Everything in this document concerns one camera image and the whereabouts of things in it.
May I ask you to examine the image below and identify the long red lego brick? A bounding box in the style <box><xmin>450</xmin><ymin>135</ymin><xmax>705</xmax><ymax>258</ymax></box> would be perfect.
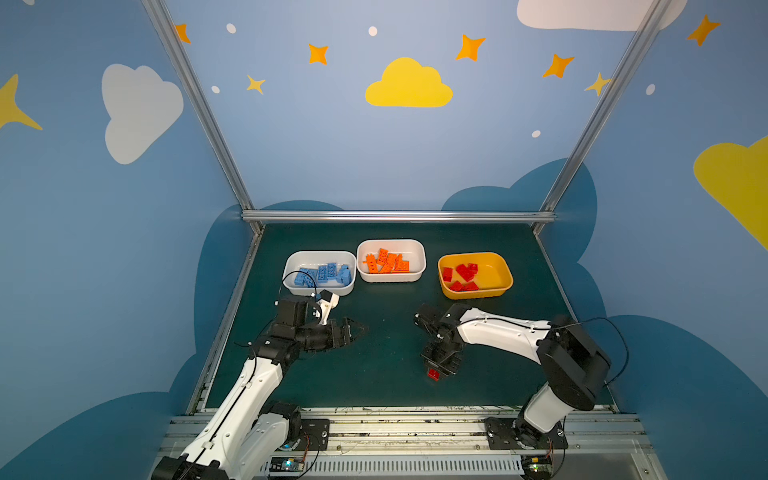
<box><xmin>455</xmin><ymin>263</ymin><xmax>479</xmax><ymax>283</ymax></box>

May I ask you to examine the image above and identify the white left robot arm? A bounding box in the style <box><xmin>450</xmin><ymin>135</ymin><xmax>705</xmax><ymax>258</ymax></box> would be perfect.
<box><xmin>151</xmin><ymin>290</ymin><xmax>357</xmax><ymax>479</ymax></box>

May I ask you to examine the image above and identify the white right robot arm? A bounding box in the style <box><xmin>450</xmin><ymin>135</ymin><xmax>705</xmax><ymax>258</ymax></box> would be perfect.
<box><xmin>414</xmin><ymin>303</ymin><xmax>612</xmax><ymax>449</ymax></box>

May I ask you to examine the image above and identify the white left plastic bin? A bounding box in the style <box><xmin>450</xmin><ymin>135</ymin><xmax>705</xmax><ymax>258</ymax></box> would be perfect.
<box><xmin>282</xmin><ymin>251</ymin><xmax>356</xmax><ymax>297</ymax></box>

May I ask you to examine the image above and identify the white plastic bin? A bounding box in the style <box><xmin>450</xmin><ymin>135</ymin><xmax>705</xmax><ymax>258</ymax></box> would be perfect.
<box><xmin>357</xmin><ymin>239</ymin><xmax>426</xmax><ymax>283</ymax></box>
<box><xmin>282</xmin><ymin>251</ymin><xmax>356</xmax><ymax>297</ymax></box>

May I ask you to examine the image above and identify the yellow plastic bin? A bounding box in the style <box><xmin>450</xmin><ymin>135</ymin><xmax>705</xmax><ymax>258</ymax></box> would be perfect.
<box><xmin>438</xmin><ymin>252</ymin><xmax>514</xmax><ymax>301</ymax></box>

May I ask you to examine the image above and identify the white middle plastic bin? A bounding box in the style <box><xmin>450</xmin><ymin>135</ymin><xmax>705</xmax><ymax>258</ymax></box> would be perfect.
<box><xmin>357</xmin><ymin>239</ymin><xmax>426</xmax><ymax>283</ymax></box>

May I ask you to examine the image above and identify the left green circuit board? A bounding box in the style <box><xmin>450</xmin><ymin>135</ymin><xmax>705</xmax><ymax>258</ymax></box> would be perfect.
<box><xmin>268</xmin><ymin>457</ymin><xmax>308</xmax><ymax>476</ymax></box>

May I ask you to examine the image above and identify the green circuit board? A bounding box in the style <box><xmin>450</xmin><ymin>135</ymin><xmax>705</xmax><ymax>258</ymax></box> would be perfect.
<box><xmin>268</xmin><ymin>457</ymin><xmax>308</xmax><ymax>476</ymax></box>
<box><xmin>520</xmin><ymin>456</ymin><xmax>554</xmax><ymax>480</ymax></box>

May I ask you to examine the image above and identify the right green circuit board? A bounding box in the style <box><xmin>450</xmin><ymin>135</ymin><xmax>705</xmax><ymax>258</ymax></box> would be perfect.
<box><xmin>520</xmin><ymin>456</ymin><xmax>554</xmax><ymax>480</ymax></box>

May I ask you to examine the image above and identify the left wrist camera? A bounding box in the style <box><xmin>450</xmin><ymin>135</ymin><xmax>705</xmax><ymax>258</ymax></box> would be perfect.
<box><xmin>316</xmin><ymin>290</ymin><xmax>340</xmax><ymax>325</ymax></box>

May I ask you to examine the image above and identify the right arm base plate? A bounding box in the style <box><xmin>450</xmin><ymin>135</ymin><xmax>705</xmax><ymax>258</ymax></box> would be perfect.
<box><xmin>483</xmin><ymin>417</ymin><xmax>568</xmax><ymax>450</ymax></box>

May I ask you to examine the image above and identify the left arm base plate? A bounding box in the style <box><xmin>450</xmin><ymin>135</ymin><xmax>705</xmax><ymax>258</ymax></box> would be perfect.
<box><xmin>280</xmin><ymin>419</ymin><xmax>330</xmax><ymax>451</ymax></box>

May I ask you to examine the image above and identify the horizontal aluminium frame rail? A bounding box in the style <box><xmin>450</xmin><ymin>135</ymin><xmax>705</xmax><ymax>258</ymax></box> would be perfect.
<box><xmin>241</xmin><ymin>209</ymin><xmax>556</xmax><ymax>224</ymax></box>

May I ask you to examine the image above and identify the left side floor rail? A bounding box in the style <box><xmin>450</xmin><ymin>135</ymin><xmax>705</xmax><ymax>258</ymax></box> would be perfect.
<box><xmin>185</xmin><ymin>224</ymin><xmax>263</xmax><ymax>416</ymax></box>

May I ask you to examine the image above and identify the floor rail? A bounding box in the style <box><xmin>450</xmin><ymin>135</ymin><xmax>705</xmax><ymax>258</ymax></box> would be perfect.
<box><xmin>185</xmin><ymin>224</ymin><xmax>263</xmax><ymax>416</ymax></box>
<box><xmin>538</xmin><ymin>220</ymin><xmax>627</xmax><ymax>403</ymax></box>

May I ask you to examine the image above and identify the right side floor rail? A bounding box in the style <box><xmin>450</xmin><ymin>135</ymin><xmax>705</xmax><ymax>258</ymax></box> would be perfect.
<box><xmin>538</xmin><ymin>220</ymin><xmax>627</xmax><ymax>403</ymax></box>

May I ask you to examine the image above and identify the left aluminium frame post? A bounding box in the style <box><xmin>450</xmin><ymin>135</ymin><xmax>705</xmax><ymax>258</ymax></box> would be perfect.
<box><xmin>141</xmin><ymin>0</ymin><xmax>256</xmax><ymax>211</ymax></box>

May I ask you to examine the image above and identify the aluminium frame post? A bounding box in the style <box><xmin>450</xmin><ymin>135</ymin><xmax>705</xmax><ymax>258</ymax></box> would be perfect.
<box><xmin>539</xmin><ymin>0</ymin><xmax>673</xmax><ymax>212</ymax></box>
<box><xmin>141</xmin><ymin>0</ymin><xmax>256</xmax><ymax>211</ymax></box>

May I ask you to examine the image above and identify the right aluminium frame post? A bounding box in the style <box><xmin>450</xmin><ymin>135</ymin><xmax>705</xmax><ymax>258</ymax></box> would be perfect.
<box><xmin>539</xmin><ymin>0</ymin><xmax>673</xmax><ymax>212</ymax></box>

